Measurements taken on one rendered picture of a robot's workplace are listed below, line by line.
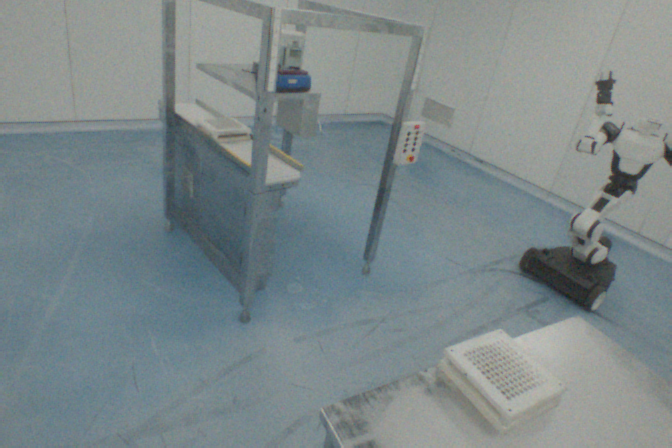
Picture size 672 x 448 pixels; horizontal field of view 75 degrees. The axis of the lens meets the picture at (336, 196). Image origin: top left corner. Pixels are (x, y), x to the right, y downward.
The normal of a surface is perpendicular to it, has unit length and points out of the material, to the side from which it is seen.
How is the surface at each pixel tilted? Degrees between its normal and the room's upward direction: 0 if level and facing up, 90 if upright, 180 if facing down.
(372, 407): 0
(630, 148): 90
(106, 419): 0
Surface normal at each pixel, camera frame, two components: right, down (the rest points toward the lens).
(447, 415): 0.16, -0.89
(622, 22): -0.81, 0.13
